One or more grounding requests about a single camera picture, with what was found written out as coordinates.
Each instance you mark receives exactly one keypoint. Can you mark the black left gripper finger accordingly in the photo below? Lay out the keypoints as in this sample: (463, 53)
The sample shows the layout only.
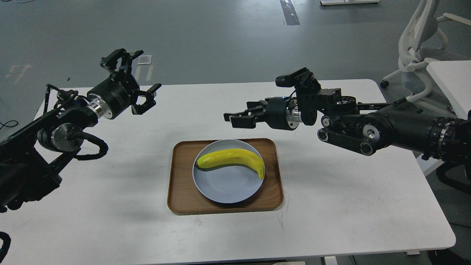
(149, 95)
(119, 62)

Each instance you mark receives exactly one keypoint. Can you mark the yellow banana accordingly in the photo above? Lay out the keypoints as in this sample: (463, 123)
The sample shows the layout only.
(227, 157)

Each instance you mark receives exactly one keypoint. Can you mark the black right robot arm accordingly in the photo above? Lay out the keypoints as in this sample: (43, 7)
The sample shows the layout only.
(362, 127)

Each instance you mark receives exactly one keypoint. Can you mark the white office chair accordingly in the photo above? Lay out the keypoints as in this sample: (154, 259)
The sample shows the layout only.
(421, 43)

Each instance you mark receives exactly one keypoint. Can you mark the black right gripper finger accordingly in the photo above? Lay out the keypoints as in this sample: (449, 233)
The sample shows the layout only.
(252, 107)
(246, 120)

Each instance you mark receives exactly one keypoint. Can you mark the light blue plate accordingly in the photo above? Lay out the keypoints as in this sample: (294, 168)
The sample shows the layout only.
(227, 184)

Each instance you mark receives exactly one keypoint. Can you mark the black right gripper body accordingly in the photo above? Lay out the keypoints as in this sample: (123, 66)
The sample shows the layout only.
(279, 113)

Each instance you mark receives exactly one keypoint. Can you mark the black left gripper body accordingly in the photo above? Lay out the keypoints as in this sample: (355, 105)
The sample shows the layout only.
(112, 96)

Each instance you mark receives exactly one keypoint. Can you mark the white side table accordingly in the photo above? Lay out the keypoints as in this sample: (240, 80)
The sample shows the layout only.
(453, 79)

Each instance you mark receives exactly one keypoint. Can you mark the brown wooden tray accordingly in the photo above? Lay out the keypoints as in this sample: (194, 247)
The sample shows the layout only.
(185, 199)

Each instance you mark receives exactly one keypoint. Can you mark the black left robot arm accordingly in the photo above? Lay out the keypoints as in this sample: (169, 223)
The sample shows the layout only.
(33, 157)

